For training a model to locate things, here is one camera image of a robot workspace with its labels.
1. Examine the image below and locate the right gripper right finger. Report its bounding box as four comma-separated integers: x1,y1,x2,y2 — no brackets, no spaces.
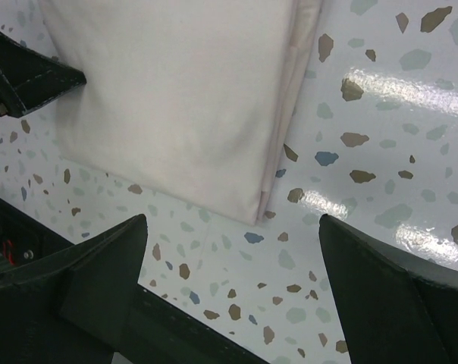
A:
318,215,458,363

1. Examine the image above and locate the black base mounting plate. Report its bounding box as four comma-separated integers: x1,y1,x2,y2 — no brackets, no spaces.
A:
0,199,260,363

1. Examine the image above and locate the white printed t shirt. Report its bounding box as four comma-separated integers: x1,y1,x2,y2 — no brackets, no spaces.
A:
39,0,322,225

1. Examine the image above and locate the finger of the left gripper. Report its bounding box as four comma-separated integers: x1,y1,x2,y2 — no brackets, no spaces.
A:
0,31,86,118

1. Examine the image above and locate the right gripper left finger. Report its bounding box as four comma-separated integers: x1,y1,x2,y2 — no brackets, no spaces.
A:
0,215,148,363

